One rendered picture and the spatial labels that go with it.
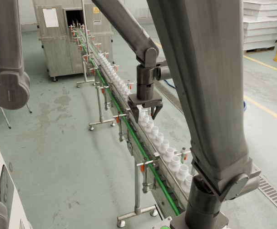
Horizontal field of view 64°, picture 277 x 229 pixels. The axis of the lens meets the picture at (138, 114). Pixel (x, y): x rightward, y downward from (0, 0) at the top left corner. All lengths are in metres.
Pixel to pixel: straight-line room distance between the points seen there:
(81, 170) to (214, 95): 2.46
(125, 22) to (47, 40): 4.04
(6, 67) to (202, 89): 0.51
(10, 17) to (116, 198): 1.96
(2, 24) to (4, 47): 0.05
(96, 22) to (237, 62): 4.47
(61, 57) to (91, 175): 2.79
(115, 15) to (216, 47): 0.46
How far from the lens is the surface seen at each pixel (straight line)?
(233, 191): 0.37
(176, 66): 0.18
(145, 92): 0.71
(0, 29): 0.60
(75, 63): 4.76
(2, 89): 0.62
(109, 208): 2.25
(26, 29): 10.19
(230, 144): 0.28
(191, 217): 0.45
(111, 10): 0.61
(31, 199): 2.52
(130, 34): 0.63
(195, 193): 0.41
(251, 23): 6.81
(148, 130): 1.20
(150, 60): 0.66
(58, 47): 4.65
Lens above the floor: 1.83
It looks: 32 degrees down
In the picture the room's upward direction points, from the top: straight up
